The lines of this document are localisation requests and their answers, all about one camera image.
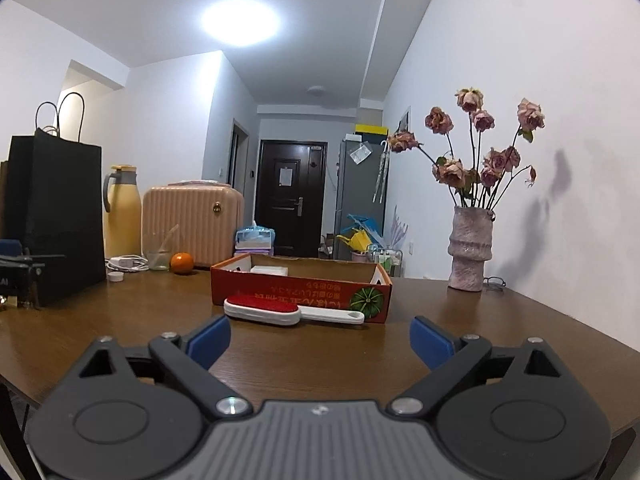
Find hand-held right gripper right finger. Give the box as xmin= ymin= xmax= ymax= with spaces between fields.
xmin=387 ymin=316 xmax=563 ymax=417

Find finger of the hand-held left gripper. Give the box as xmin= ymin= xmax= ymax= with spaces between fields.
xmin=0 ymin=240 xmax=66 ymax=267

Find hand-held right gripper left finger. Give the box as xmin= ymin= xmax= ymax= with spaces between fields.
xmin=77 ymin=315 xmax=253 ymax=420

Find red and white lint brush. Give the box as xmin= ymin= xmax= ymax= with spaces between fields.
xmin=223 ymin=295 xmax=366 ymax=327

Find red cardboard box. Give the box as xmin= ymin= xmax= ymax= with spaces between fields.
xmin=210 ymin=254 xmax=393 ymax=326

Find black paper bag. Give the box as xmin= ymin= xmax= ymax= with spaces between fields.
xmin=4 ymin=92 xmax=107 ymax=307

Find rack with bottles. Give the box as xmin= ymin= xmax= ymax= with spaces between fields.
xmin=370 ymin=245 xmax=404 ymax=278

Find clear glass cup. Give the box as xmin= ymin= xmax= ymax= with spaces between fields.
xmin=144 ymin=225 xmax=179 ymax=272

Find textured pink ceramic vase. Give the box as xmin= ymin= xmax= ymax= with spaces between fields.
xmin=447 ymin=205 xmax=496 ymax=292

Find yellow thermos jug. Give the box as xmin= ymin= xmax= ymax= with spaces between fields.
xmin=102 ymin=164 xmax=142 ymax=260

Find blue tissue pack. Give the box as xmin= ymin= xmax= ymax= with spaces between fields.
xmin=235 ymin=222 xmax=276 ymax=262

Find purple bundled sticks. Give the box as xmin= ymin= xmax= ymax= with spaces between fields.
xmin=391 ymin=205 xmax=410 ymax=249

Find pink ribbed suitcase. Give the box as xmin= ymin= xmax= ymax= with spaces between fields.
xmin=141 ymin=180 xmax=246 ymax=268

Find blue and yellow plastic items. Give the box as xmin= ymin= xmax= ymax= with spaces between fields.
xmin=336 ymin=214 xmax=386 ymax=257

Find open cardboard carton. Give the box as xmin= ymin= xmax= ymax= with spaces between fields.
xmin=320 ymin=232 xmax=342 ymax=260

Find dark brown entrance door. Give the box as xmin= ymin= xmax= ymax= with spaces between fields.
xmin=255 ymin=140 xmax=327 ymax=257

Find grey refrigerator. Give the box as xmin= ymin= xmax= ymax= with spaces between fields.
xmin=334 ymin=137 xmax=388 ymax=261

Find hanging folded umbrella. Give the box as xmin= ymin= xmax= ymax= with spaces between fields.
xmin=372 ymin=140 xmax=390 ymax=204

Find side room door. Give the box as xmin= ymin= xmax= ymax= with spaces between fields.
xmin=229 ymin=119 xmax=250 ymax=197

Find dried pink roses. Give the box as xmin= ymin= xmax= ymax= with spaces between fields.
xmin=387 ymin=87 xmax=546 ymax=211

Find round ceiling lamp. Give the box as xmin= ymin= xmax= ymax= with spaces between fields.
xmin=201 ymin=0 xmax=281 ymax=47

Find white charger with cable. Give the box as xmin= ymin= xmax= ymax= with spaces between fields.
xmin=106 ymin=255 xmax=150 ymax=273

